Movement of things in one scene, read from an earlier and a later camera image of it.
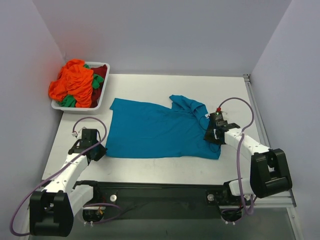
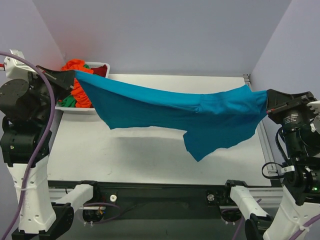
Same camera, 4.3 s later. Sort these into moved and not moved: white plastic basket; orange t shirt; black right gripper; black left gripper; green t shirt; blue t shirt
Moved: black right gripper; black left gripper; blue t shirt
Not moved: white plastic basket; orange t shirt; green t shirt
